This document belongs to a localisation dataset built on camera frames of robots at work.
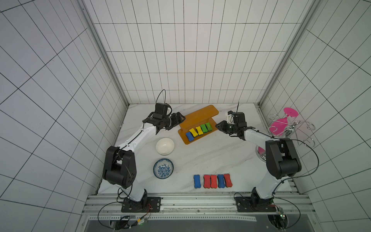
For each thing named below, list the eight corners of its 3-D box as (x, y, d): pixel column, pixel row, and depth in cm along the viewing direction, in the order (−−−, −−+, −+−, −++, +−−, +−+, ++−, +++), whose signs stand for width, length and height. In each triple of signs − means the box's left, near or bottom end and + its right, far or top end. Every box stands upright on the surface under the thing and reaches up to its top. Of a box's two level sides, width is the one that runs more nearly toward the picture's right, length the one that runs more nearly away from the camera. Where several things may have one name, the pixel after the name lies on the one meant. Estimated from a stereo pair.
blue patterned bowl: (152, 180, 82) (151, 178, 79) (155, 160, 89) (154, 158, 86) (172, 180, 82) (172, 178, 79) (174, 160, 89) (173, 158, 86)
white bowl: (155, 155, 90) (154, 152, 87) (158, 140, 97) (157, 137, 94) (173, 155, 90) (173, 152, 87) (174, 140, 97) (174, 137, 94)
